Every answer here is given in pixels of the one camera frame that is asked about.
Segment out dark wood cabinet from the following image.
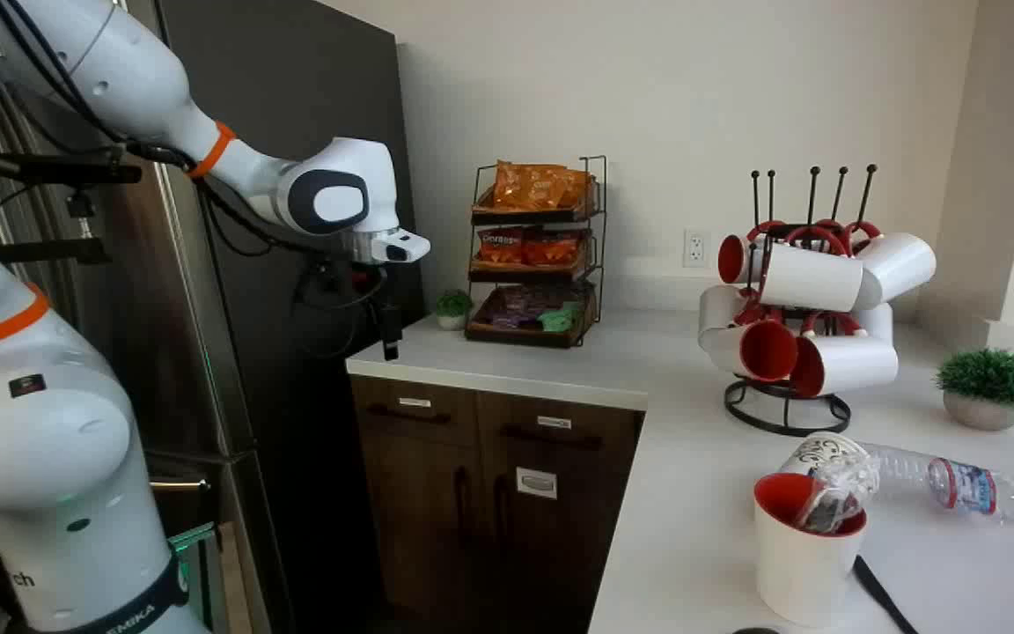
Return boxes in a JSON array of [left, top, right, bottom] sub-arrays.
[[345, 374, 648, 634]]

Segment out small green plant white pot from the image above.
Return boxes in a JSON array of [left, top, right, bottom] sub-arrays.
[[430, 287, 480, 336]]

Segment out clear plastic water bottle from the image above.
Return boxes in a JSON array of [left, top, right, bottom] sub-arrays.
[[857, 442, 1014, 525]]

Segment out black plastic knife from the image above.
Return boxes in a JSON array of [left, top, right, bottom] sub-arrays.
[[853, 554, 924, 634]]

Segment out orange chips bag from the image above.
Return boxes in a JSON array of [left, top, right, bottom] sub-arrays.
[[483, 158, 598, 214]]

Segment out black wire mug rack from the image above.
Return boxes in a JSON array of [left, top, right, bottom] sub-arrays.
[[722, 163, 889, 442]]

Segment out green snack packet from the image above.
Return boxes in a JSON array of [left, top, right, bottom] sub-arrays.
[[537, 299, 587, 337]]

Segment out white cabinet label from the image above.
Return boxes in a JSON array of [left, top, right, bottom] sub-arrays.
[[513, 465, 559, 503]]

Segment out dark refrigerator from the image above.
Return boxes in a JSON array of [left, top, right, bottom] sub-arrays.
[[115, 0, 430, 634]]

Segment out clear plastic cutlery packet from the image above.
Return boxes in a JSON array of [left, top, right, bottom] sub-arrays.
[[784, 432, 883, 540]]

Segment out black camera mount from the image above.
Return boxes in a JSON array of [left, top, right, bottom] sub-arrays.
[[0, 147, 149, 269]]

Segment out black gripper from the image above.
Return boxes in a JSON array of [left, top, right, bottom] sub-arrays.
[[337, 259, 414, 362]]

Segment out purple snack packet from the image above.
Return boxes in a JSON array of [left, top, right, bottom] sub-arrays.
[[488, 287, 554, 329]]

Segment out red orange snack bags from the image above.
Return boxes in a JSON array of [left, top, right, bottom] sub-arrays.
[[477, 230, 592, 270]]

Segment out three-tier snack rack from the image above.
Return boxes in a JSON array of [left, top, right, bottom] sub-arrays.
[[464, 152, 614, 354]]

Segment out green plant in grey pot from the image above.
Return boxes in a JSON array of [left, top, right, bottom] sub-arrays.
[[936, 345, 1014, 432]]

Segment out white mug red interior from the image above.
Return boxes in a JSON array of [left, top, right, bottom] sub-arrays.
[[716, 230, 771, 287], [741, 316, 802, 385], [857, 296, 899, 350], [790, 330, 903, 403], [749, 469, 872, 628], [698, 282, 762, 371], [758, 241, 867, 316], [857, 230, 939, 307]]

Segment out teal bin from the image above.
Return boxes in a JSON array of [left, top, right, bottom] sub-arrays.
[[164, 522, 224, 634]]

